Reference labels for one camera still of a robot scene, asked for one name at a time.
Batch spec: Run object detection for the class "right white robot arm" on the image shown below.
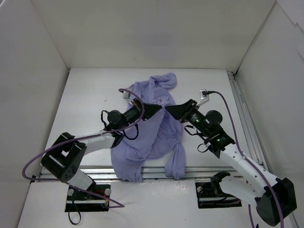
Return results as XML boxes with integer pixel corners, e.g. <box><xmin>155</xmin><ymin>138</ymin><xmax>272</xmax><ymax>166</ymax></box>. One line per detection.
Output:
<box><xmin>165</xmin><ymin>99</ymin><xmax>297</xmax><ymax>227</ymax></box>

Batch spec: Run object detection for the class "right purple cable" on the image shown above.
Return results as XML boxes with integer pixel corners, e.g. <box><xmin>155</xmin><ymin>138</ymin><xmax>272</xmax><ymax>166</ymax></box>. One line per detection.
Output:
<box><xmin>206</xmin><ymin>90</ymin><xmax>285</xmax><ymax>228</ymax></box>

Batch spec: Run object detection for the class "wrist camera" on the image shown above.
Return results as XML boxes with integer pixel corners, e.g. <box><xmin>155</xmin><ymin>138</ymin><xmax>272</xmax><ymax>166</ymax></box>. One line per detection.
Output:
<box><xmin>197</xmin><ymin>89</ymin><xmax>209</xmax><ymax>107</ymax></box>
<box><xmin>122</xmin><ymin>88</ymin><xmax>132</xmax><ymax>104</ymax></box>

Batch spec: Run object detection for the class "front aluminium rail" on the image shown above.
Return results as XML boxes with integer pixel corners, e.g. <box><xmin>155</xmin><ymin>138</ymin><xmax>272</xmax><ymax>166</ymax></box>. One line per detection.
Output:
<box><xmin>39</xmin><ymin>165</ymin><xmax>270</xmax><ymax>182</ymax></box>

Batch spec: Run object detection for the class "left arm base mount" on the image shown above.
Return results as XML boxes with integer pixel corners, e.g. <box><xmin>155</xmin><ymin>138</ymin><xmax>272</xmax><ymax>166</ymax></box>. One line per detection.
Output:
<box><xmin>65</xmin><ymin>186</ymin><xmax>110</xmax><ymax>212</ymax></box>

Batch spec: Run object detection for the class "right side aluminium rail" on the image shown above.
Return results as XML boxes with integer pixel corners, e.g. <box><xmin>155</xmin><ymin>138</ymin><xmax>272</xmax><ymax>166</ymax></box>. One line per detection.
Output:
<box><xmin>227</xmin><ymin>70</ymin><xmax>297</xmax><ymax>228</ymax></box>

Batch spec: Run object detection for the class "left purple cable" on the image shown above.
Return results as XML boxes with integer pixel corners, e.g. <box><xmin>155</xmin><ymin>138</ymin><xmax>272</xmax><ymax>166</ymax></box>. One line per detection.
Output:
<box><xmin>21</xmin><ymin>88</ymin><xmax>145</xmax><ymax>209</ymax></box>

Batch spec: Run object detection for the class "purple cable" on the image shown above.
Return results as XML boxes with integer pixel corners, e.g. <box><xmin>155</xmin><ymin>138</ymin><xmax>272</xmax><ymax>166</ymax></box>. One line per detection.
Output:
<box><xmin>21</xmin><ymin>88</ymin><xmax>145</xmax><ymax>209</ymax></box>
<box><xmin>206</xmin><ymin>90</ymin><xmax>285</xmax><ymax>228</ymax></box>

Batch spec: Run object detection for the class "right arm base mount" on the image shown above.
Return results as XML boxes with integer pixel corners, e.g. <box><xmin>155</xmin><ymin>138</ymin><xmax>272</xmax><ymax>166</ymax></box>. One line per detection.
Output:
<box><xmin>195</xmin><ymin>182</ymin><xmax>242</xmax><ymax>209</ymax></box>

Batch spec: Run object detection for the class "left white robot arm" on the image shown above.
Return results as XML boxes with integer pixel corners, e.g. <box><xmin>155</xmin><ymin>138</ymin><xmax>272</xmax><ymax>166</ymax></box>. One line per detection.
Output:
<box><xmin>41</xmin><ymin>99</ymin><xmax>162</xmax><ymax>199</ymax></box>

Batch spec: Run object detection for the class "aluminium rail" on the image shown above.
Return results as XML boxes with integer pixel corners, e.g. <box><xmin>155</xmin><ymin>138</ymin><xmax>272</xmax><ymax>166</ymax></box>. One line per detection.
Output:
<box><xmin>39</xmin><ymin>165</ymin><xmax>270</xmax><ymax>182</ymax></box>
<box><xmin>227</xmin><ymin>70</ymin><xmax>297</xmax><ymax>228</ymax></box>

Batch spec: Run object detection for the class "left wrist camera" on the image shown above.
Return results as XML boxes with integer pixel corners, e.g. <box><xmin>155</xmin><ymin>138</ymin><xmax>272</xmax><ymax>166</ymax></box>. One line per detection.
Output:
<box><xmin>122</xmin><ymin>88</ymin><xmax>132</xmax><ymax>104</ymax></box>

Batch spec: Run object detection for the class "lavender zip-up jacket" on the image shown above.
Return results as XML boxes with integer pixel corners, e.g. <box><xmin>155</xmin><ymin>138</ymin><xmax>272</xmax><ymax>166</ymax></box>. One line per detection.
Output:
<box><xmin>111</xmin><ymin>73</ymin><xmax>186</xmax><ymax>182</ymax></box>

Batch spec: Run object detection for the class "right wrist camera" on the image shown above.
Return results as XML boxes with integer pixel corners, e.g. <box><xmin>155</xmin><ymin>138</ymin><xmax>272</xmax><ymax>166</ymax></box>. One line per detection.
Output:
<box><xmin>197</xmin><ymin>89</ymin><xmax>209</xmax><ymax>107</ymax></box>

